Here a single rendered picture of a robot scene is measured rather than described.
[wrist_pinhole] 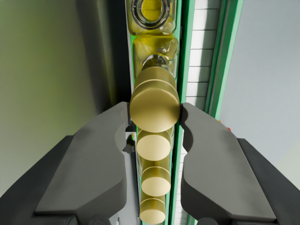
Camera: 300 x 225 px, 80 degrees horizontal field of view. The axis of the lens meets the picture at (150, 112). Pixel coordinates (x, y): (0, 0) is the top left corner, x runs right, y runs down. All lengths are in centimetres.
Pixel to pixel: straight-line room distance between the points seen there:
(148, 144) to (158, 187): 6
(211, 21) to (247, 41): 20
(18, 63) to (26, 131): 6
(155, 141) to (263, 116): 60
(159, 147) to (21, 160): 13
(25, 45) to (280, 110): 71
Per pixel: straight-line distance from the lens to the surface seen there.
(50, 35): 25
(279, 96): 72
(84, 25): 45
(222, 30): 41
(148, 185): 22
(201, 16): 42
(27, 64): 21
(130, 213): 82
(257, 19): 61
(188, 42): 34
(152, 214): 26
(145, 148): 18
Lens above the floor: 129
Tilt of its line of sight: 60 degrees down
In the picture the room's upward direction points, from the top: 177 degrees counter-clockwise
